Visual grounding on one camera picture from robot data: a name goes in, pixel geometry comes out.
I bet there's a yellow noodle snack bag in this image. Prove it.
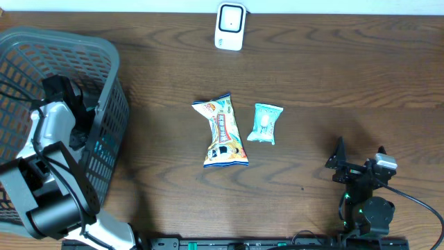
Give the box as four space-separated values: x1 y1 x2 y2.
191 93 249 168

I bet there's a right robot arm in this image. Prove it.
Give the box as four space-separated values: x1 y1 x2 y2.
325 137 398 248

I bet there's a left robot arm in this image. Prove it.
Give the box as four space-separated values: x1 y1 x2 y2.
1 80 146 249

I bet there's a white barcode scanner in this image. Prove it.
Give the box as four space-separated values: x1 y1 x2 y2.
214 2 247 51

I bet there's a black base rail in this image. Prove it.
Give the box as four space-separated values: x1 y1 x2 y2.
62 237 410 250

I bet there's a black cable right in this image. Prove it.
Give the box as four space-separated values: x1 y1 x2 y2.
377 180 444 249

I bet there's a teal wet wipes pack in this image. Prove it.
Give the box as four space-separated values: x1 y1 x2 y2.
247 103 284 145

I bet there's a grey plastic basket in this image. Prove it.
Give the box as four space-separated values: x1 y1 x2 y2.
1 27 129 238

